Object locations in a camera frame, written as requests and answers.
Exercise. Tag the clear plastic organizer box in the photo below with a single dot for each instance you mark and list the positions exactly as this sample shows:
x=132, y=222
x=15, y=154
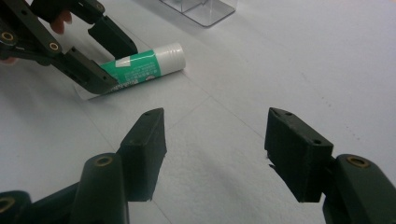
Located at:
x=205, y=11

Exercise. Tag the white table cover board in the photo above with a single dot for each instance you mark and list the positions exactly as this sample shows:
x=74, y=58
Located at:
x=280, y=62

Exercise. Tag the green white glue stick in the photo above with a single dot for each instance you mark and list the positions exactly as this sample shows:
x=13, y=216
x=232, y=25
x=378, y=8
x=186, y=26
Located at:
x=162, y=59

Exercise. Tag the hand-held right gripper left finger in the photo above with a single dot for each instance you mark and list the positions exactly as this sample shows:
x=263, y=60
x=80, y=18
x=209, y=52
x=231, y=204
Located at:
x=143, y=155

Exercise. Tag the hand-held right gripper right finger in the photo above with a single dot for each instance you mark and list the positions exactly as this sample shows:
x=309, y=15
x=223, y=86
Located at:
x=299, y=155

